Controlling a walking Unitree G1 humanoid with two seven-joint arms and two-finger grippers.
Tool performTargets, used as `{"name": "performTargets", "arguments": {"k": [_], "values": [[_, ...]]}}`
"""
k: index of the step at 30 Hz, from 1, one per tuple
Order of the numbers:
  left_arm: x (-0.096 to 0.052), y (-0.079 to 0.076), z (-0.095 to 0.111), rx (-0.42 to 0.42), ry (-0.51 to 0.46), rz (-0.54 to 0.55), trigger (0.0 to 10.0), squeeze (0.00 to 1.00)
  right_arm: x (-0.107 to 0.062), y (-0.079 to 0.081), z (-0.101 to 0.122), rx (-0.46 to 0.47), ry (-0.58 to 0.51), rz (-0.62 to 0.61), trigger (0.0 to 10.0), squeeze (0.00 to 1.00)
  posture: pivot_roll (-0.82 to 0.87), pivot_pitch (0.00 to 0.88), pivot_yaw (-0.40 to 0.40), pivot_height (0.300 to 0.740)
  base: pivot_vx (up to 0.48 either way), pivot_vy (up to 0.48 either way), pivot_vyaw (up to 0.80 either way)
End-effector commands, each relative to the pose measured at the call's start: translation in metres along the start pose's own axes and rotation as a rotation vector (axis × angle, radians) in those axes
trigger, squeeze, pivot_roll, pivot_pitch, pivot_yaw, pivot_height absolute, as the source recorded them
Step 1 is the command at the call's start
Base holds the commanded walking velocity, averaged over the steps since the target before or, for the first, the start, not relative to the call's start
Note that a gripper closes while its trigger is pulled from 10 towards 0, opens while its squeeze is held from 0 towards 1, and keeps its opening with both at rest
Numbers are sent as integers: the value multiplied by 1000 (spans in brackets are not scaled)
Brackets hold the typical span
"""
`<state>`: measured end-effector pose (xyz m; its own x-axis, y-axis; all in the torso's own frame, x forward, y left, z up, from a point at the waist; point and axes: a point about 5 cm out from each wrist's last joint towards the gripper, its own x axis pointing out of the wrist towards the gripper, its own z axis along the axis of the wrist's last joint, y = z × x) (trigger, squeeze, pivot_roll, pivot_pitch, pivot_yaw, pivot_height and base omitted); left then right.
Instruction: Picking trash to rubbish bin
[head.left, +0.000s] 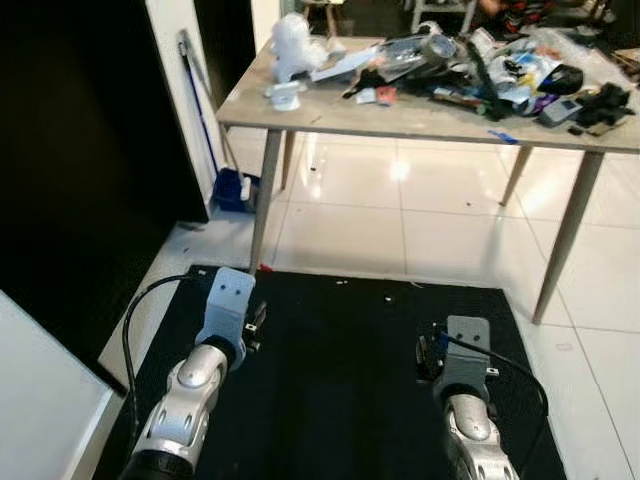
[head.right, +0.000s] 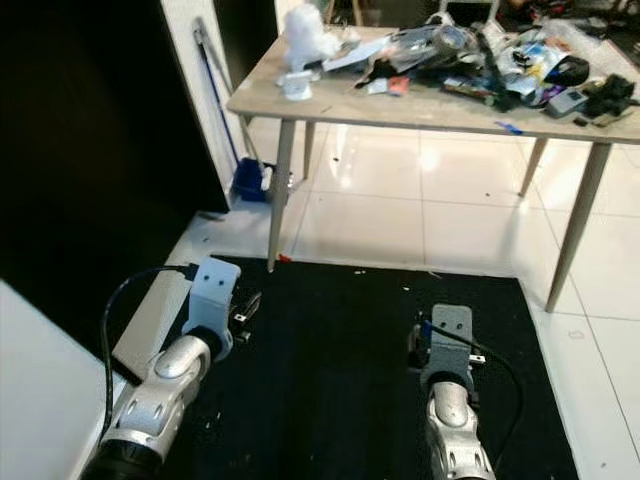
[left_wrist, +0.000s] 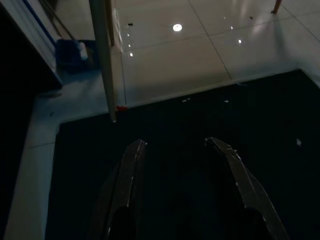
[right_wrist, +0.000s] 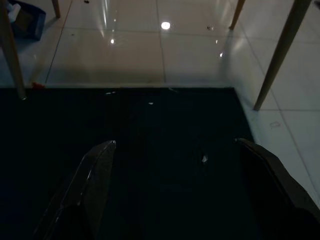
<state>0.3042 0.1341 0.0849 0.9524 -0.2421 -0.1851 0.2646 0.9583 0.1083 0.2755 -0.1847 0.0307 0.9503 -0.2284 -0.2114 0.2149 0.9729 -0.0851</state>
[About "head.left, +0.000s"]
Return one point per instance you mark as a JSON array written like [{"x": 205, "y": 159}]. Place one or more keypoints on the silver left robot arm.
[{"x": 185, "y": 400}]

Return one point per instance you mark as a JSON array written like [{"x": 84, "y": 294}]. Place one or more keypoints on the small white plastic object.
[{"x": 285, "y": 97}]

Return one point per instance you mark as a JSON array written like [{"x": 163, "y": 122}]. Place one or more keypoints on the white plush figure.
[{"x": 295, "y": 45}]

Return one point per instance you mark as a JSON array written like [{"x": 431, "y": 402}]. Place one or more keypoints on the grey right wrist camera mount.
[{"x": 467, "y": 350}]

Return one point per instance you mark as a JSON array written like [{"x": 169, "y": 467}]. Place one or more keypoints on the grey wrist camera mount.
[
  {"x": 467, "y": 350},
  {"x": 228, "y": 300}
]

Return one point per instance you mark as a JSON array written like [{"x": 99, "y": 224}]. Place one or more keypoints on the small grey box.
[{"x": 560, "y": 112}]

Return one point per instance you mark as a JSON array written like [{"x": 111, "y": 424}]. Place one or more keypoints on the blue white plastic bag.
[{"x": 528, "y": 65}]

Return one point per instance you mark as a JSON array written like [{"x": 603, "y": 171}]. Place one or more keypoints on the black rounded computer mouse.
[{"x": 562, "y": 80}]

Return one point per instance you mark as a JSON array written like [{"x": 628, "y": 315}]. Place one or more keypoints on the silver plastic bag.
[{"x": 420, "y": 55}]

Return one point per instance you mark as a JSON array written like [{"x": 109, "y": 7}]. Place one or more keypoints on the black mechanical device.
[{"x": 603, "y": 105}]

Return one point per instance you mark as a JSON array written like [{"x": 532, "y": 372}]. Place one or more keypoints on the blue dustpan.
[{"x": 232, "y": 190}]

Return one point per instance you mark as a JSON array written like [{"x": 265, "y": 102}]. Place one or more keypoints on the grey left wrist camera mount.
[{"x": 228, "y": 300}]

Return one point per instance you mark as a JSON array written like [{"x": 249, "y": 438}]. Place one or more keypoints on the white cabinet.
[{"x": 45, "y": 400}]

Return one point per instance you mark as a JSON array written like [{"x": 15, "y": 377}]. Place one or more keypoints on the blue tape piece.
[{"x": 503, "y": 136}]

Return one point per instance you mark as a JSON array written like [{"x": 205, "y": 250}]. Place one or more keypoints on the black floor mat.
[{"x": 340, "y": 380}]

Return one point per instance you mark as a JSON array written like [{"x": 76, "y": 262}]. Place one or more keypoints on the light wooden table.
[{"x": 400, "y": 118}]

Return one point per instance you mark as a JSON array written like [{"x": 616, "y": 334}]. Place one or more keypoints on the small red packet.
[{"x": 386, "y": 96}]

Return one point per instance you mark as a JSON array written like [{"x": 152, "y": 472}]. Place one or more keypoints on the white paper sheet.
[{"x": 345, "y": 65}]

